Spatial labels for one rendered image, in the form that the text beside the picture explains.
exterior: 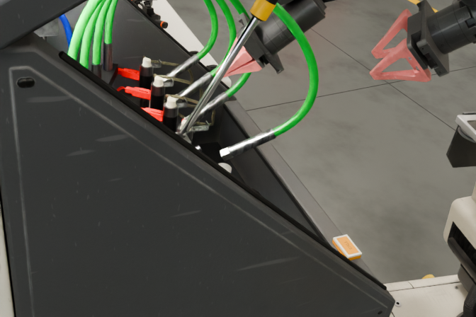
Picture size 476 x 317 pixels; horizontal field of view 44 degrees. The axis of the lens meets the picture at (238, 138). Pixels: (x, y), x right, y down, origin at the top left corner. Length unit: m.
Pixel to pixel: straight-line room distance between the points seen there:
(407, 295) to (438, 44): 1.31
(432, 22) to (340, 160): 2.23
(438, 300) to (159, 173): 1.56
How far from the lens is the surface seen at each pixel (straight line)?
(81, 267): 0.67
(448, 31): 0.82
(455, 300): 2.09
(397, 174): 3.05
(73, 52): 0.90
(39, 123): 0.54
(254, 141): 0.95
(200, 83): 1.19
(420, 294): 2.05
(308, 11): 0.95
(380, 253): 2.56
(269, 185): 1.26
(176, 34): 1.67
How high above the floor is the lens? 1.67
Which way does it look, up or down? 34 degrees down
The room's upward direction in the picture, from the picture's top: 9 degrees clockwise
